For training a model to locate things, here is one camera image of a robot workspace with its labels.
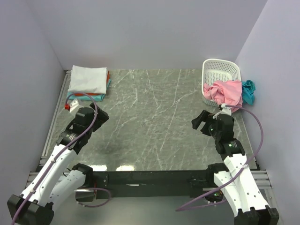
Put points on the aluminium extrusion frame rail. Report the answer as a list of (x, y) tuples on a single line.
[(150, 129)]

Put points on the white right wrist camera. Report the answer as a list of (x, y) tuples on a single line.
[(224, 109)]

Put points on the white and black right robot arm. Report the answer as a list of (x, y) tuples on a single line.
[(233, 176)]

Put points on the teal folded t shirt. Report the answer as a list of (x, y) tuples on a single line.
[(97, 98)]

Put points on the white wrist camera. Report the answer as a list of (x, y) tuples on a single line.
[(224, 109), (73, 107)]

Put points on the orange folded t shirt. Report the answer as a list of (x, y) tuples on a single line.
[(107, 76)]

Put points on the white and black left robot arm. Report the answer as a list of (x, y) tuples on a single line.
[(39, 200)]

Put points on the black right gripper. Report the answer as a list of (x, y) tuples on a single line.
[(202, 117)]

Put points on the teal crumpled t shirt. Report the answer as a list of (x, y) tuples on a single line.
[(248, 88)]

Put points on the white folded t shirt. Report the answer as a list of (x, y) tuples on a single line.
[(88, 80)]

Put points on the pink t shirt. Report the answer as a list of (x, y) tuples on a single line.
[(229, 92)]

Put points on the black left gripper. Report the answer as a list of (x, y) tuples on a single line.
[(101, 117)]

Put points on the white plastic laundry basket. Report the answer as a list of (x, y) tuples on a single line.
[(218, 70)]

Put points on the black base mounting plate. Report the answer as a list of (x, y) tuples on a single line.
[(190, 183)]

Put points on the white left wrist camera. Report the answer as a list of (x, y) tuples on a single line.
[(73, 107)]

